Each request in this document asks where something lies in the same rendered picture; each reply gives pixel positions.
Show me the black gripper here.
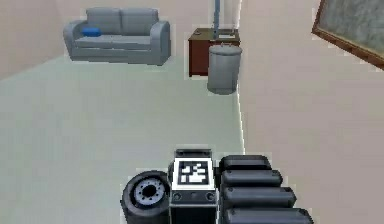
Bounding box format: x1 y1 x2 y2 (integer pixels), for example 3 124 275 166
120 170 173 224

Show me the grey round bin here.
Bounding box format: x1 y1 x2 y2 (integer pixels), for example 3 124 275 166
207 43 243 96

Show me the dark red side table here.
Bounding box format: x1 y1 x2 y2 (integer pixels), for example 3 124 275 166
187 27 241 78

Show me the grey sofa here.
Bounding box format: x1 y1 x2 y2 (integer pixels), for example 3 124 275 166
62 7 172 66

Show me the blue cushion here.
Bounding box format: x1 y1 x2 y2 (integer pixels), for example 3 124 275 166
81 26 102 38

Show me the brown framed picture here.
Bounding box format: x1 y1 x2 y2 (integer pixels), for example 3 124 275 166
311 0 384 70

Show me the grey lamp post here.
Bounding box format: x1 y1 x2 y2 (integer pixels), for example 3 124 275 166
212 0 222 38

